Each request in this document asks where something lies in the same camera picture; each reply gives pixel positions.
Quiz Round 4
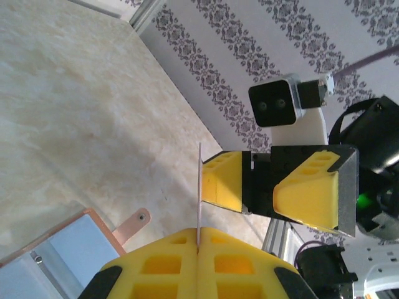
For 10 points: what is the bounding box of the aluminium side rail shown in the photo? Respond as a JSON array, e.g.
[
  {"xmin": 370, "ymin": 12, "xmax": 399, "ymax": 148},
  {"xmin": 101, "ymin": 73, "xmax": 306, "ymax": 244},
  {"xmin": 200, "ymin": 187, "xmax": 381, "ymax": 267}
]
[{"xmin": 261, "ymin": 217, "xmax": 300, "ymax": 269}]

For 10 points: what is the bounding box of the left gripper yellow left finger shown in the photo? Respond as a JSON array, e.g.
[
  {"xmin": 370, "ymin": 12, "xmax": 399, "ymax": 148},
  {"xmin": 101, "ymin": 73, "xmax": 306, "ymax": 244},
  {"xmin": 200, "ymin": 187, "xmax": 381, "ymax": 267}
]
[{"xmin": 77, "ymin": 227, "xmax": 199, "ymax": 299}]

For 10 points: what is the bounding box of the aluminium frame post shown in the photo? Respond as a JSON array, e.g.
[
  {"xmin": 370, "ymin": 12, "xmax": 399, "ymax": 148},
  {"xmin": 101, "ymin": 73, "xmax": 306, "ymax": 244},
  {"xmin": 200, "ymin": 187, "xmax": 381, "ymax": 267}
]
[{"xmin": 127, "ymin": 0, "xmax": 166, "ymax": 34}]

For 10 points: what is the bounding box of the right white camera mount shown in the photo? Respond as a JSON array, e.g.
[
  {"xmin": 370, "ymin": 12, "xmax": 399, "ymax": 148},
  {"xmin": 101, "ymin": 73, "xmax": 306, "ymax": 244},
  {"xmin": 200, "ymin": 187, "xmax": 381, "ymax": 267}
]
[{"xmin": 270, "ymin": 105, "xmax": 329, "ymax": 147}]

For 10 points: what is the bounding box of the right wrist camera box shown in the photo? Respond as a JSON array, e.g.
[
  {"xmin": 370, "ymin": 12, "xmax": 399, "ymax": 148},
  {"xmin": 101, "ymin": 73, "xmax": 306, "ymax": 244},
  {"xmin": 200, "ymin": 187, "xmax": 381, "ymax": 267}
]
[{"xmin": 248, "ymin": 73, "xmax": 335, "ymax": 128}]

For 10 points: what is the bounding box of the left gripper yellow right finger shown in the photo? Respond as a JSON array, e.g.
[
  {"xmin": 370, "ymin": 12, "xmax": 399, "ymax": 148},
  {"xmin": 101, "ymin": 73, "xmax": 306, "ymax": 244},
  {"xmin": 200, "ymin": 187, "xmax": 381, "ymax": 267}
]
[{"xmin": 198, "ymin": 226, "xmax": 319, "ymax": 299}]

